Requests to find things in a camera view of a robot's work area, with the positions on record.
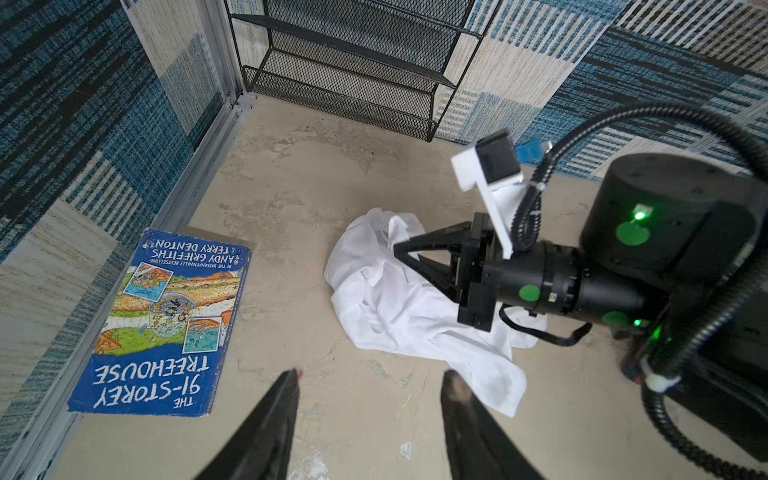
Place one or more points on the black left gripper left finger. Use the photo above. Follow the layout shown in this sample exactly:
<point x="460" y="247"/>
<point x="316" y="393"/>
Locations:
<point x="261" y="446"/>

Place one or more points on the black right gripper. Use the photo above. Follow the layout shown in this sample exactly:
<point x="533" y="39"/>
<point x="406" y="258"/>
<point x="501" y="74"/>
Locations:
<point x="465" y="278"/>

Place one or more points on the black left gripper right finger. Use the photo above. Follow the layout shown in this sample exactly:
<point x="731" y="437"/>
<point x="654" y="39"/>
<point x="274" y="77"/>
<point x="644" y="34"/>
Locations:
<point x="476" y="445"/>

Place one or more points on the white cloth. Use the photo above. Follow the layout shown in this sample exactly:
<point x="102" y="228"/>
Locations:
<point x="383" y="305"/>

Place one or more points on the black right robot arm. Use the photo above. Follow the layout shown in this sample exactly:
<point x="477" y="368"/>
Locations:
<point x="663" y="233"/>

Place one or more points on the blue treehouse book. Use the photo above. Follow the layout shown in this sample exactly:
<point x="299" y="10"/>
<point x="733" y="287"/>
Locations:
<point x="160" y="351"/>

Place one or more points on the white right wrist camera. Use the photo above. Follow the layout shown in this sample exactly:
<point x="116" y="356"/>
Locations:
<point x="493" y="167"/>

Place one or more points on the black wire mesh shelf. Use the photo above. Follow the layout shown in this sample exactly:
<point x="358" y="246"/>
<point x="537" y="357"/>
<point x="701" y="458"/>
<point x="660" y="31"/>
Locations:
<point x="396" y="65"/>

